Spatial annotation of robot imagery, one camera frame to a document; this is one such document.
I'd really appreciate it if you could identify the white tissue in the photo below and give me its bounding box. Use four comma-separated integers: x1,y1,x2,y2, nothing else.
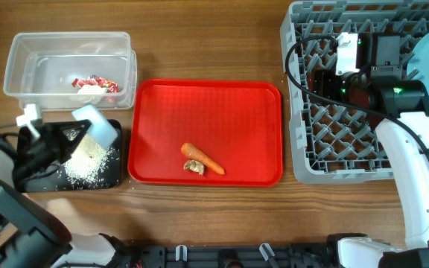
70,85,107,105

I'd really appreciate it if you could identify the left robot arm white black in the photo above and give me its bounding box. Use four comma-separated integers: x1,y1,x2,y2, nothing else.
0,120,126,267

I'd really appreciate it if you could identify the clear plastic bin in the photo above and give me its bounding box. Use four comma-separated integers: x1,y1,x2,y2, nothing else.
3,31,137,111

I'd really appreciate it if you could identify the brown food scrap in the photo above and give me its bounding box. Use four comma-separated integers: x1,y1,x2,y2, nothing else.
183,160,205,176

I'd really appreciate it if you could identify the red snack wrapper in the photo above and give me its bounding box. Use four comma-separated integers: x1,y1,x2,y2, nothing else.
71,75,119,102

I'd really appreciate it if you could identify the pile of white rice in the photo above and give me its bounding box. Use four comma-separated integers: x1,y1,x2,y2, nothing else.
63,135,115,184

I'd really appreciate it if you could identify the black tray bin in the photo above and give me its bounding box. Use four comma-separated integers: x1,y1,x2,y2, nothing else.
18,119,122,193

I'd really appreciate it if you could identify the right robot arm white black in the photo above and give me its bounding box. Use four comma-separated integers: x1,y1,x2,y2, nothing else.
313,33,429,267

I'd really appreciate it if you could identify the grey dishwasher rack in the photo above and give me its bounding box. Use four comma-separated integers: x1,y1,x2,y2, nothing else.
280,1,429,184

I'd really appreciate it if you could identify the orange carrot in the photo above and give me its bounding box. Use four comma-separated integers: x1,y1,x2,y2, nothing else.
181,143,226,175

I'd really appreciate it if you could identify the red serving tray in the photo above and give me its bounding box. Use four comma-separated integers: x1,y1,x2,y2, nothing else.
127,79,283,188

